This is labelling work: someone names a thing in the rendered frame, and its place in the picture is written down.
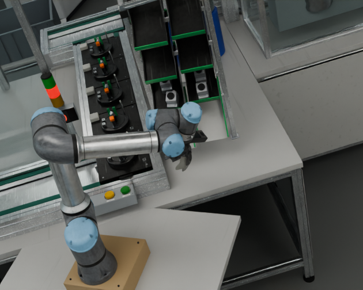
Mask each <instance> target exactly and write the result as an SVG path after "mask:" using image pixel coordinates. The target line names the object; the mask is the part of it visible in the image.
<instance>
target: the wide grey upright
mask: <svg viewBox="0 0 363 290"><path fill-rule="evenodd" d="M220 2H221V7H222V13H223V17H224V21H225V23H226V24H228V23H229V22H234V21H236V20H240V15H239V8H238V5H237V0H220Z"/></svg>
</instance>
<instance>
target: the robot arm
mask: <svg viewBox="0 0 363 290"><path fill-rule="evenodd" d="M201 116H202V109H201V107H200V106H199V105H198V104H197V103H195V102H187V103H185V104H184V105H183V106H182V108H176V109H153V110H148V111H147V112H146V127H147V129H148V131H140V132H127V133H115V134H107V135H94V136H81V137H80V136H78V135H77V134H69V131H68V129H67V125H66V118H65V116H64V114H63V112H62V111H61V110H59V109H57V108H54V107H45V108H41V109H39V110H37V111H36V112H35V113H34V114H33V116H32V118H31V128H32V138H33V148H34V150H35V151H36V153H37V155H38V156H39V157H41V158H42V159H44V160H46V161H48V164H49V166H50V169H51V172H52V175H53V177H54V180H55V183H56V186H57V188H58V191H59V194H60V197H61V199H62V200H61V202H60V209H61V211H62V214H63V217H64V219H65V224H66V228H65V232H64V236H65V241H66V244H67V245H68V247H69V248H70V250H71V252H72V254H73V256H74V258H75V260H76V261H77V270H78V275H79V277H80V279H81V281H82V282H83V283H85V284H87V285H100V284H103V283H105V282H107V281H108V280H109V279H110V278H111V277H112V276H113V275H114V274H115V272H116V270H117V267H118V263H117V260H116V258H115V256H114V255H113V254H112V253H111V252H110V251H108V250H107V249H106V248H105V246H104V244H103V241H102V240H101V237H100V234H99V228H98V225H97V220H96V215H95V211H94V204H93V202H92V200H91V199H90V196H89V195H88V194H87V193H85V192H84V190H83V188H82V185H81V181H80V178H79V176H78V173H77V169H76V167H75V163H80V162H81V161H82V160H83V159H95V158H106V157H118V156H125V155H137V154H148V153H155V152H163V153H164V154H165V155H166V156H168V157H170V159H171V160H172V162H175V161H177V160H179V159H180V163H179V164H178V165H177V166H176V168H175V169H176V170H180V169H182V171H185V170H186V169H187V168H188V166H189V164H190V163H191V160H192V155H191V153H192V152H191V146H190V143H201V142H205V141H206V140H207V136H206V135H205V134H204V133H203V131H202V130H196V129H197V127H198V124H199V122H200V120H201Z"/></svg>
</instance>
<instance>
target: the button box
mask: <svg viewBox="0 0 363 290"><path fill-rule="evenodd" d="M127 186H128V187H129V188H130V191H129V192H128V193H126V194H122V193H121V191H120V190H121V188H122V187H120V188H116V189H113V190H111V191H113V192H114V196H113V198H111V199H106V198H105V193H106V192H103V193H100V194H96V195H94V196H90V199H91V200H92V202H93V204H94V211H95V215H96V216H99V215H102V214H104V213H108V212H111V211H115V210H117V209H121V208H124V207H128V206H131V205H134V204H137V203H138V200H137V195H136V192H135V189H134V186H133V184H129V185H127Z"/></svg>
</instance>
